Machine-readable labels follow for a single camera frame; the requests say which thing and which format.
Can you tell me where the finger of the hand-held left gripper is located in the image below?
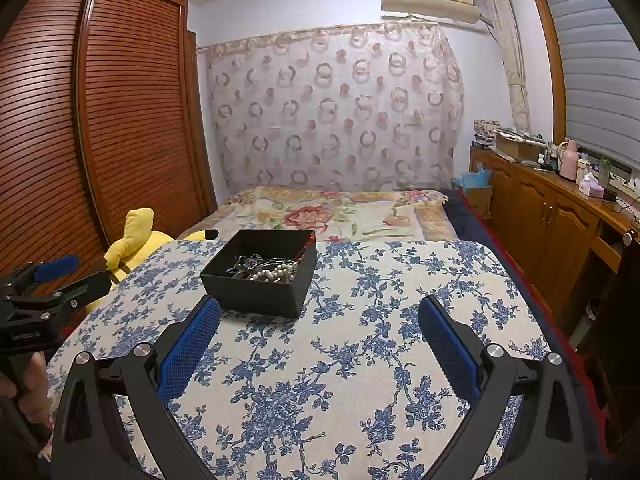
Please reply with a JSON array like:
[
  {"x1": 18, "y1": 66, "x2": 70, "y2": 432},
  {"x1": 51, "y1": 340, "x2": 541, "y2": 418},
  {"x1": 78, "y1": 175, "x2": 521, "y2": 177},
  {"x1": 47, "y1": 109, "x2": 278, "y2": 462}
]
[
  {"x1": 0, "y1": 255, "x2": 82, "y2": 293},
  {"x1": 0, "y1": 271, "x2": 112, "y2": 322}
]

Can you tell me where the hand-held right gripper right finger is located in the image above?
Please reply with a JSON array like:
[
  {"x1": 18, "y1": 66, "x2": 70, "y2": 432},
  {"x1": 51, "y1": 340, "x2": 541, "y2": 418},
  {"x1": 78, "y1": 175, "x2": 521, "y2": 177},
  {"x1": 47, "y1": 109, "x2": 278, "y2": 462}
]
[{"x1": 417, "y1": 295, "x2": 593, "y2": 480}]

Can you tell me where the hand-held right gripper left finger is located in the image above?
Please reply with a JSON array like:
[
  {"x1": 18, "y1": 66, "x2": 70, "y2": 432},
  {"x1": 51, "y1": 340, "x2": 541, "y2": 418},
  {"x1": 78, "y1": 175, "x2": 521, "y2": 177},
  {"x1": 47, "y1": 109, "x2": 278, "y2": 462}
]
[{"x1": 50, "y1": 294, "x2": 223, "y2": 480}]

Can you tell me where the black jewelry box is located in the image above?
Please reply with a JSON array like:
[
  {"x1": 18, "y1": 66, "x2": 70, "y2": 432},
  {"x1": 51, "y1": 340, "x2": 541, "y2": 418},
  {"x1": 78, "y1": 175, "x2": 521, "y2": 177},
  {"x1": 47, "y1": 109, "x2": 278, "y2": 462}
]
[{"x1": 200, "y1": 229, "x2": 318, "y2": 319}]

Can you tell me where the purple butterfly hair comb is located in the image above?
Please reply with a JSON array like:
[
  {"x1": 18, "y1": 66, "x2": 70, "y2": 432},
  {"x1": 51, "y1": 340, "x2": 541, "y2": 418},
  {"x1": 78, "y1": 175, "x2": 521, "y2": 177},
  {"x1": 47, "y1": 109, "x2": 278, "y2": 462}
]
[{"x1": 226, "y1": 254, "x2": 301, "y2": 280}]

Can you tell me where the white pearl necklace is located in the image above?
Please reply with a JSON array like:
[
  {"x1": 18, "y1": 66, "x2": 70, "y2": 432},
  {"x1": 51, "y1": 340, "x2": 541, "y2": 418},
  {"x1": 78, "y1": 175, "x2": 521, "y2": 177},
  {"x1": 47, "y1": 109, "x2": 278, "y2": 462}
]
[{"x1": 244, "y1": 263, "x2": 297, "y2": 284}]

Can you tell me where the person's left hand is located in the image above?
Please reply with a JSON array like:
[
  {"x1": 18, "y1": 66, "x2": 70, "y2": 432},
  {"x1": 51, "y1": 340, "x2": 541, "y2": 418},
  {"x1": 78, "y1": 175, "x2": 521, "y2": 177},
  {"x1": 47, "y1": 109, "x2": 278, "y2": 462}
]
[{"x1": 0, "y1": 351, "x2": 52, "y2": 461}]

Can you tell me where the yellow plush toy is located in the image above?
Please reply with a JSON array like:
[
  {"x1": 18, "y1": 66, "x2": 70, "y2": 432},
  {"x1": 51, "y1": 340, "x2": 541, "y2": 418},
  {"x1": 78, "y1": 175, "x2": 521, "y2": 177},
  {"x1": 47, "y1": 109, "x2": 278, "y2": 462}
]
[{"x1": 85, "y1": 208, "x2": 220, "y2": 313}]

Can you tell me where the wooden slatted wardrobe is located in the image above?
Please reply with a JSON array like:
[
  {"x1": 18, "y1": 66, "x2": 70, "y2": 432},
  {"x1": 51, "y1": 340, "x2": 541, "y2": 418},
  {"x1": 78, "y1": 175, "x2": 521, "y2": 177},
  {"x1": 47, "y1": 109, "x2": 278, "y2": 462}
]
[{"x1": 0, "y1": 0, "x2": 219, "y2": 306}]

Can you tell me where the wooden sideboard cabinet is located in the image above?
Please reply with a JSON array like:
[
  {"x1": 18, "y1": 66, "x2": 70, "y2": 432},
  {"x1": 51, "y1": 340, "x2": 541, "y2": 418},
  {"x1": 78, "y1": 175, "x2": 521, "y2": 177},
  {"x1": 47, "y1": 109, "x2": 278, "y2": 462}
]
[{"x1": 469, "y1": 142, "x2": 640, "y2": 322}]

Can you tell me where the bed with floral cover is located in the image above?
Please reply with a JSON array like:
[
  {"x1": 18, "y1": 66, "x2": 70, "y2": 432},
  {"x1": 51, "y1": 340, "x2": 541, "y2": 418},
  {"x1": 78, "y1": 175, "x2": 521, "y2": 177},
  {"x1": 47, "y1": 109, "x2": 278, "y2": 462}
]
[{"x1": 177, "y1": 185, "x2": 458, "y2": 244}]

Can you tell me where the blue plastic bag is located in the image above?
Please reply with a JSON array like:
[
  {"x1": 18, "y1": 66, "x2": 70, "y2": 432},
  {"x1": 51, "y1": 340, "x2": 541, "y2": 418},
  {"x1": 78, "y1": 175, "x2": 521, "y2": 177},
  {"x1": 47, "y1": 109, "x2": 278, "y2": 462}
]
[{"x1": 452, "y1": 164, "x2": 494, "y2": 194}]

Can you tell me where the cardboard box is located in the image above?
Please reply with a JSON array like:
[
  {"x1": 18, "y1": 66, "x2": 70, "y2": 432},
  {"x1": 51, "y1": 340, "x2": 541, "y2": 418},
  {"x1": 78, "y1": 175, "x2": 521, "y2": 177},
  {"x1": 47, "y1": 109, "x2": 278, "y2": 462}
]
[{"x1": 495, "y1": 132, "x2": 544, "y2": 162}]

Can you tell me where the pink tissue box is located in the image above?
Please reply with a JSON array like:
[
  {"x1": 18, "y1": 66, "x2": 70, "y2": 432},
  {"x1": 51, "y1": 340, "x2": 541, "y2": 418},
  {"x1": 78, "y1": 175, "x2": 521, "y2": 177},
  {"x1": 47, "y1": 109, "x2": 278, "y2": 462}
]
[{"x1": 578, "y1": 170, "x2": 606, "y2": 197}]

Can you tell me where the pink thermos jug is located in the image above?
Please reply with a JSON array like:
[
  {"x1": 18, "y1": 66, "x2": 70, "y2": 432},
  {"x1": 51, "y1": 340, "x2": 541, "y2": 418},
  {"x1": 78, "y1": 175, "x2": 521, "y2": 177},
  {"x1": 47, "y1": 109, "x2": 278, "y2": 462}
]
[{"x1": 558, "y1": 137, "x2": 582, "y2": 181}]

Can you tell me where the beige side curtain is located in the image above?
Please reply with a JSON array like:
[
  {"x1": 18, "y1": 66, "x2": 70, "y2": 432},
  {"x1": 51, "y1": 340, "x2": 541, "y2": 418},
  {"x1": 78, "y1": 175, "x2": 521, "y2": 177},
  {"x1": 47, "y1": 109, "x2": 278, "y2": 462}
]
[{"x1": 480, "y1": 0, "x2": 532, "y2": 132}]

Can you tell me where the grey window blind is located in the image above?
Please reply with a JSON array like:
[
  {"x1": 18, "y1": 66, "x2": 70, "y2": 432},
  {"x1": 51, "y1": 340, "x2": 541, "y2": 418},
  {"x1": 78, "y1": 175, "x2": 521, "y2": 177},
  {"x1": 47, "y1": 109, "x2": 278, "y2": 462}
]
[{"x1": 542, "y1": 0, "x2": 640, "y2": 171}]

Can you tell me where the ring patterned sheer curtain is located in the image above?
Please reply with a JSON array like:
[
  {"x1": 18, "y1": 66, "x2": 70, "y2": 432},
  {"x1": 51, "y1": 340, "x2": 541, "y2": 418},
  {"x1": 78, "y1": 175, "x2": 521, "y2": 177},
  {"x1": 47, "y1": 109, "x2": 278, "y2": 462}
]
[{"x1": 206, "y1": 22, "x2": 464, "y2": 197}]

